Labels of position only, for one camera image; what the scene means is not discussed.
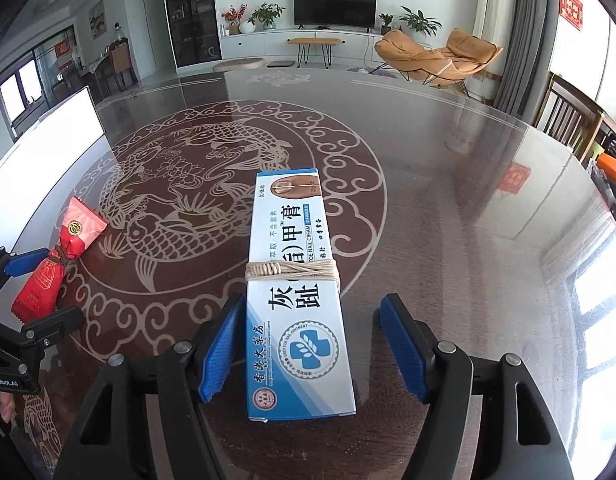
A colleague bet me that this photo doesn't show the red wall hanging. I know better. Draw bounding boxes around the red wall hanging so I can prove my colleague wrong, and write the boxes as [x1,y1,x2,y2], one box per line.
[559,0,585,32]

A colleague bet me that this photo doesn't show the black television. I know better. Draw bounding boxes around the black television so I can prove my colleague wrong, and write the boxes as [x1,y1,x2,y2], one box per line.
[293,0,378,29]

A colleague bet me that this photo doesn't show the white cardboard box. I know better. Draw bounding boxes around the white cardboard box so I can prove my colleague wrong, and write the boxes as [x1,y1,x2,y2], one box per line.
[0,86,109,256]

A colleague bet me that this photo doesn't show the red flower arrangement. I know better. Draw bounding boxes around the red flower arrangement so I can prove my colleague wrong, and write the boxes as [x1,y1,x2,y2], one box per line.
[220,4,249,36]

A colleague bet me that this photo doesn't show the broad leaf potted plant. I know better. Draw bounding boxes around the broad leaf potted plant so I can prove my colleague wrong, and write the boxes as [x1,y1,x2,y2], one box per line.
[398,6,443,41]

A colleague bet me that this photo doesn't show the white TV cabinet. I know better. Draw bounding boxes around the white TV cabinet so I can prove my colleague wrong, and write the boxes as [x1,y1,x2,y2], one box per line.
[219,27,404,67]

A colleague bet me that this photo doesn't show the brown dining chair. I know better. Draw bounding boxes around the brown dining chair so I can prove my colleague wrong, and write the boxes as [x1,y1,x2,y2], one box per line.
[108,42,139,92]

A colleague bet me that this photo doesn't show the bushy green potted plant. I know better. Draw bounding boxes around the bushy green potted plant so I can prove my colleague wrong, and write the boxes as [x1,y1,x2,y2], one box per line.
[247,2,286,31]

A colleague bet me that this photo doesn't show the wooden dining table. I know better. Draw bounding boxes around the wooden dining table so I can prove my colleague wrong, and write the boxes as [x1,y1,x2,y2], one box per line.
[73,57,114,93]

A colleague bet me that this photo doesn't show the white blue ointment carton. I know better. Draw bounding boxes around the white blue ointment carton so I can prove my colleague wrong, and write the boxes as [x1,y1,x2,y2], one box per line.
[245,166,357,422]

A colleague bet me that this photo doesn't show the dark wooden slatted chair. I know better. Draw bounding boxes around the dark wooden slatted chair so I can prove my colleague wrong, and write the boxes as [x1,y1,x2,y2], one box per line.
[534,72,606,153]

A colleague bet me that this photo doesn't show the dark glass display cabinet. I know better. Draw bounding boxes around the dark glass display cabinet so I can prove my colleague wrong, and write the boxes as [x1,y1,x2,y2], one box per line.
[161,0,223,73]

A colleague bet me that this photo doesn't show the fabric covered standing air conditioner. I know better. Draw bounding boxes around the fabric covered standing air conditioner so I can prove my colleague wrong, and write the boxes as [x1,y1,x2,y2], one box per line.
[473,0,516,101]

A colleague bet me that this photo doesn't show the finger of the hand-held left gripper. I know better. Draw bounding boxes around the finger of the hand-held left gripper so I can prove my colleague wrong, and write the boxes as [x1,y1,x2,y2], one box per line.
[0,306,85,361]
[0,247,50,306]

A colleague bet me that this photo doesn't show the person's left hand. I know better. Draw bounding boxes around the person's left hand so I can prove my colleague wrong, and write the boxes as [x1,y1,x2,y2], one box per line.
[0,389,19,425]

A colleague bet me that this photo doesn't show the cluttered wooden side table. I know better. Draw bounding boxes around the cluttered wooden side table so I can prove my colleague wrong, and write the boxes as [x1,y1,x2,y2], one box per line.
[588,110,616,241]

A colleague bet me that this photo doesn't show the orange rocking chair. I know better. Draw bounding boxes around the orange rocking chair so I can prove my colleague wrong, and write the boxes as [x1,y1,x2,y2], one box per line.
[374,28,504,97]

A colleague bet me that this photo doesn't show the round beige floor cushion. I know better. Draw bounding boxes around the round beige floor cushion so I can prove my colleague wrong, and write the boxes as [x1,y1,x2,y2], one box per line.
[213,57,265,72]

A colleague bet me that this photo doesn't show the framed wall painting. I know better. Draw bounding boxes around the framed wall painting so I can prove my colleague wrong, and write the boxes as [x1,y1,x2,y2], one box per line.
[89,0,107,40]

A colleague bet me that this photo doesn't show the red packet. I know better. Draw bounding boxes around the red packet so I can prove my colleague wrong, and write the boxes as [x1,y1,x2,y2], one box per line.
[11,196,109,323]

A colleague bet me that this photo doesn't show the wooden bench with metal legs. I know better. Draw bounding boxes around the wooden bench with metal legs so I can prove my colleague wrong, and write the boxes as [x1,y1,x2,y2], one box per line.
[287,37,341,68]

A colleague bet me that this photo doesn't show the purple floor mat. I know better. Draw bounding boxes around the purple floor mat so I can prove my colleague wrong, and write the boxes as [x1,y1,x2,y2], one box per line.
[348,66,394,80]

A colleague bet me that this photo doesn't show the grey curtain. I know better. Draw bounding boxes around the grey curtain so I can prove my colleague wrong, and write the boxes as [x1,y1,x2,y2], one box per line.
[493,0,559,116]

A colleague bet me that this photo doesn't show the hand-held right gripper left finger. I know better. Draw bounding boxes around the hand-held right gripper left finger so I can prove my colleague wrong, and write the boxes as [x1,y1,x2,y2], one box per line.
[53,292,245,480]

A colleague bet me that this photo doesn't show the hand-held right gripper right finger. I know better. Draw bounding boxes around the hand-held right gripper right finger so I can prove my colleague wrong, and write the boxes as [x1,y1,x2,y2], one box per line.
[379,294,575,480]

